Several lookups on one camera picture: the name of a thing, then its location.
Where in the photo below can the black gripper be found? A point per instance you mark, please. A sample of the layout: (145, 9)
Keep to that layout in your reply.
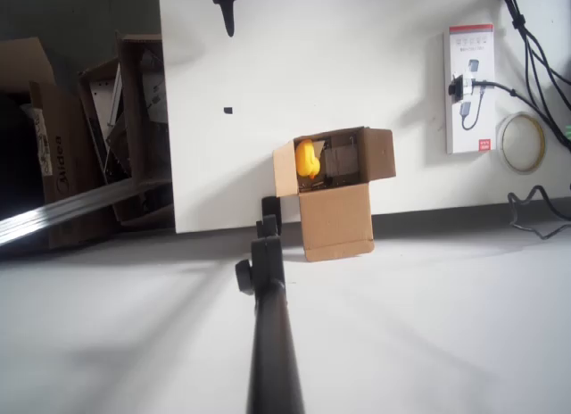
(225, 10)

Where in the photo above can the small black piece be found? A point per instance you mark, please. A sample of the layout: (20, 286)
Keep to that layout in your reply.
(228, 110)

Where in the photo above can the yellow rubber duck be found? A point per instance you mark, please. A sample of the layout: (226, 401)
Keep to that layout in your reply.
(305, 159)

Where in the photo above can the open cardboard parts box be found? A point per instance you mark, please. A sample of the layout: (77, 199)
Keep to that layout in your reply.
(134, 119)

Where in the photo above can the Midea cardboard box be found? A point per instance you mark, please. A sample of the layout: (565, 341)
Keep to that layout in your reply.
(67, 164)

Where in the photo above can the small open cardboard box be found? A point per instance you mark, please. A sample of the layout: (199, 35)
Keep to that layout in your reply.
(336, 217)

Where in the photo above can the white adapter product box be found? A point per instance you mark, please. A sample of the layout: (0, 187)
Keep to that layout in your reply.
(482, 124)

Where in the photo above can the white paper triangle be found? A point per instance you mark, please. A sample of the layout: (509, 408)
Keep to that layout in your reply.
(318, 147)

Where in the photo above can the grey metal block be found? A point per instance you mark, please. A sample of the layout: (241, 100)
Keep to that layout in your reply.
(341, 162)

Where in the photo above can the white printed paper label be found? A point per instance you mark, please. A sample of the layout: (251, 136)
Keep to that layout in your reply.
(40, 137)

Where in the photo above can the black and white adapter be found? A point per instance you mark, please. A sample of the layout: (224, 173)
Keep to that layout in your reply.
(459, 88)

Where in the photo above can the clear tape roll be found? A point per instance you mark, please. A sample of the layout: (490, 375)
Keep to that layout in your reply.
(541, 148)

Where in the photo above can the green terminal connector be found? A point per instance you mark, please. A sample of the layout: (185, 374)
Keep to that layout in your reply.
(567, 132)

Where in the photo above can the perforated metal bracket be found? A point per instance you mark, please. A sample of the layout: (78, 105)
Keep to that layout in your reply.
(100, 101)

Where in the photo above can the aluminium profile rail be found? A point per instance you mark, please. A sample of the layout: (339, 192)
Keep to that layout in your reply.
(67, 206)

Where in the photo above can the black camera stand pole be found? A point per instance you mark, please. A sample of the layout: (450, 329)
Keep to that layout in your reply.
(270, 325)

